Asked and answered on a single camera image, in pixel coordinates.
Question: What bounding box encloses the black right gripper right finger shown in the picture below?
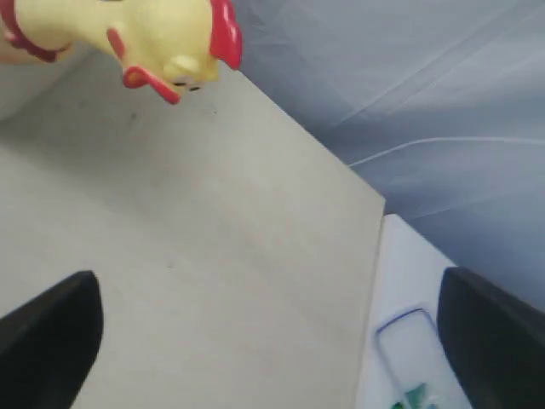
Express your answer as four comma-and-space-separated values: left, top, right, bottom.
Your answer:
438, 268, 544, 409

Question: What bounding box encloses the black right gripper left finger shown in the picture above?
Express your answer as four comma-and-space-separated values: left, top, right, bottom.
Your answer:
1, 271, 104, 409

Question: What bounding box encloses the yellow rubber chicken with head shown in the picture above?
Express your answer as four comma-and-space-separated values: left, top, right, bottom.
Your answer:
1, 0, 244, 105

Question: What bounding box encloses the white sheet with blue outline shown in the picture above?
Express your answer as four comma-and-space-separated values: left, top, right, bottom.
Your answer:
355, 215, 471, 408

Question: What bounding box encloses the blue backdrop curtain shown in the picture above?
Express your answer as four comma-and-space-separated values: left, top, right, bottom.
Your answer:
235, 1, 544, 309

